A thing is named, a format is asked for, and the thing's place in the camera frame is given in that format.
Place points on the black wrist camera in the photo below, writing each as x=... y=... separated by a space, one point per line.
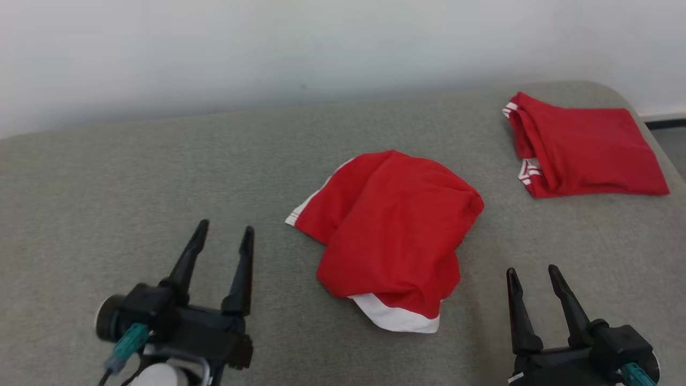
x=139 y=305
x=624 y=343

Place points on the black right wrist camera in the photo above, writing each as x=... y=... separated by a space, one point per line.
x=624 y=343

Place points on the white skirting board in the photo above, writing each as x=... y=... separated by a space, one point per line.
x=664 y=114

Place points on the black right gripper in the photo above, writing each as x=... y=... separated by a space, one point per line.
x=563 y=370

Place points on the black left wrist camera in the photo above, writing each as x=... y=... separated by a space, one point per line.
x=139 y=305

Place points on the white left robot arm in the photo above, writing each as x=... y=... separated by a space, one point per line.
x=161 y=376

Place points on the red jersey black lettering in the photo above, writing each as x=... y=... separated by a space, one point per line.
x=584 y=150

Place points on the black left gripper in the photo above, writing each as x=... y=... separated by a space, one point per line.
x=209 y=335

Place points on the red shorts white trim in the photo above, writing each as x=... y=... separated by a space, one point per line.
x=391 y=230

